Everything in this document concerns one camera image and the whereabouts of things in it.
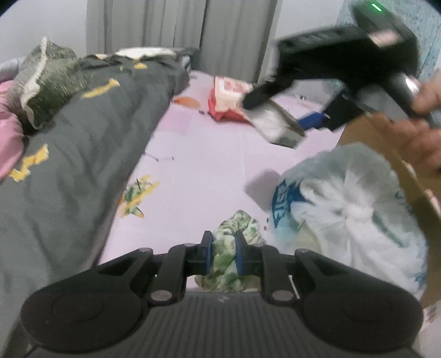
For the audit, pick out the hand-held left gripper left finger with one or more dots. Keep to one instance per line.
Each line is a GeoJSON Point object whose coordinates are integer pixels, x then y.
{"type": "Point", "coordinates": [206, 254]}

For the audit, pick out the pink wet wipes pack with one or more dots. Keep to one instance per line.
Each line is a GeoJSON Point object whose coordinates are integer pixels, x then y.
{"type": "Point", "coordinates": [224, 99]}

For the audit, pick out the person's right hand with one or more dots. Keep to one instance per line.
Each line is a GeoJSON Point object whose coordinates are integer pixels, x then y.
{"type": "Point", "coordinates": [423, 144]}

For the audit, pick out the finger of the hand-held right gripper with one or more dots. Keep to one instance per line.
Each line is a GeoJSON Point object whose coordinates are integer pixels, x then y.
{"type": "Point", "coordinates": [265, 93]}
{"type": "Point", "coordinates": [311, 121]}

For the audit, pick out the grey silver packet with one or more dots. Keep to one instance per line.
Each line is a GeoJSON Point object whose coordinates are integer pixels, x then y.
{"type": "Point", "coordinates": [275, 127]}

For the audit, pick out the white cloth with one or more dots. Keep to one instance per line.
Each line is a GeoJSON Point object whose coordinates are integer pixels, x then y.
{"type": "Point", "coordinates": [144, 51]}

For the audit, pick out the grey curtain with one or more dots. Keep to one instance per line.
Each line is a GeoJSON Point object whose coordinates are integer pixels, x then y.
{"type": "Point", "coordinates": [224, 34]}

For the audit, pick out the light grey cloth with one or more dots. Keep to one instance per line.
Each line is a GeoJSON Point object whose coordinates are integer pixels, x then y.
{"type": "Point", "coordinates": [10, 69]}

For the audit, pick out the white plastic bag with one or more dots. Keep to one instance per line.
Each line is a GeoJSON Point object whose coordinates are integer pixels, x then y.
{"type": "Point", "coordinates": [344, 213]}

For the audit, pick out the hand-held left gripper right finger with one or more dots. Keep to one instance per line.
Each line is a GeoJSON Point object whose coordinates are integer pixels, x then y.
{"type": "Point", "coordinates": [238, 254]}

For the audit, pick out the brown cardboard box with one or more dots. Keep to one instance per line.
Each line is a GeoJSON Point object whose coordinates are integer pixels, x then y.
{"type": "Point", "coordinates": [372, 134]}

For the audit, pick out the pink printed bed sheet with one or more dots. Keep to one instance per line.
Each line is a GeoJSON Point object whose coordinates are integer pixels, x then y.
{"type": "Point", "coordinates": [206, 172]}

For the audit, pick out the pink cloth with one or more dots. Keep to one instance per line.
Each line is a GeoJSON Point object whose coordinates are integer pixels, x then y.
{"type": "Point", "coordinates": [8, 137]}

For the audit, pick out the green patterned pillow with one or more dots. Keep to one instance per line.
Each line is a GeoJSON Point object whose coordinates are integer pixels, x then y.
{"type": "Point", "coordinates": [51, 89]}

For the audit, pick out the dark grey blanket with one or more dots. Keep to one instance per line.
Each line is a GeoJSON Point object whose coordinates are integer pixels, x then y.
{"type": "Point", "coordinates": [86, 155]}

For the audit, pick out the green knitted scrunchie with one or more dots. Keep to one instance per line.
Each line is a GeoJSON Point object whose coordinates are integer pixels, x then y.
{"type": "Point", "coordinates": [224, 261]}

